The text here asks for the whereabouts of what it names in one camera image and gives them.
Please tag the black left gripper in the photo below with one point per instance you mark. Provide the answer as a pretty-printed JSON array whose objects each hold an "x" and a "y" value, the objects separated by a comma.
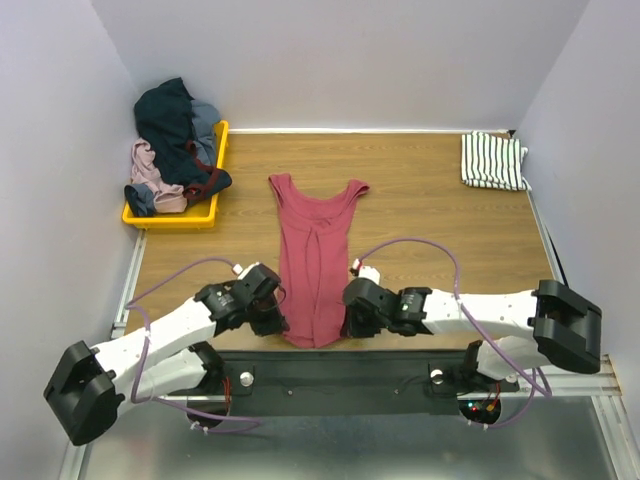
[{"x": 274, "y": 323}]

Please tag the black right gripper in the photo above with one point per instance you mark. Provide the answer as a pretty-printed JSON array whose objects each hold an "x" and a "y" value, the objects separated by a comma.
[{"x": 354, "y": 320}]

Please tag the red tank top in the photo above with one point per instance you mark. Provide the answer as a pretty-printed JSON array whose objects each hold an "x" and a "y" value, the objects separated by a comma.
[{"x": 313, "y": 260}]

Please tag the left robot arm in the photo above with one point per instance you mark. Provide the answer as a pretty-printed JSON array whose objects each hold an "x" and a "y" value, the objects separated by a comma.
[{"x": 91, "y": 387}]

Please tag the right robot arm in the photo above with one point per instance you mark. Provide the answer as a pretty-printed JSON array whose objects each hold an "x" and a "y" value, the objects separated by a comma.
[{"x": 519, "y": 332}]

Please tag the striped folded tank top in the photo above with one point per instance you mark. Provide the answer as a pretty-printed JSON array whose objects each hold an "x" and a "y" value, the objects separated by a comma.
[{"x": 493, "y": 162}]

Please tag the yellow plastic bin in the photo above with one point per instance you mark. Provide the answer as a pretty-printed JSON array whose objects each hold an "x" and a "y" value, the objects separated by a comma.
[{"x": 199, "y": 216}]

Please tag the pink garment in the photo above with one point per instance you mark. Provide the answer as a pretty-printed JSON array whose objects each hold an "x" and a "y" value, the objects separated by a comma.
[{"x": 148, "y": 194}]

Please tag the maroon trimmed dark garment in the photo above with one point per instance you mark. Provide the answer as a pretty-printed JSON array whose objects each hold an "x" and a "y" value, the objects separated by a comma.
[{"x": 210, "y": 182}]

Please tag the grey blue garment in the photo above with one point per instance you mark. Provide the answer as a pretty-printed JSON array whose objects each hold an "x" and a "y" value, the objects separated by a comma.
[{"x": 204, "y": 117}]

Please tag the dark navy garment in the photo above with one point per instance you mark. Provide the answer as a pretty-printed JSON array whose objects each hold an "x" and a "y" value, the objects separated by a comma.
[{"x": 163, "y": 117}]

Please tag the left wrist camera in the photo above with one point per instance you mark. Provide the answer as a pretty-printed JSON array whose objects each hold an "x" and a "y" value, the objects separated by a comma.
[{"x": 258, "y": 280}]

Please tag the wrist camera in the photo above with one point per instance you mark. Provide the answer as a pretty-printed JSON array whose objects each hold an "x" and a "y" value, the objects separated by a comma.
[
  {"x": 361, "y": 271},
  {"x": 258, "y": 280}
]

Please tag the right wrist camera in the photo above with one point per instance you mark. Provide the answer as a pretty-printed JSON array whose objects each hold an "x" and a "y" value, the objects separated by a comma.
[{"x": 361, "y": 271}]

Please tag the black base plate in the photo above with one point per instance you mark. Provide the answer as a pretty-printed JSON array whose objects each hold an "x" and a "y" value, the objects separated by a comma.
[{"x": 334, "y": 382}]

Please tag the aluminium frame rail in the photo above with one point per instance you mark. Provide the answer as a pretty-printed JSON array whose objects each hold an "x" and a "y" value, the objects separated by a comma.
[{"x": 575, "y": 380}]

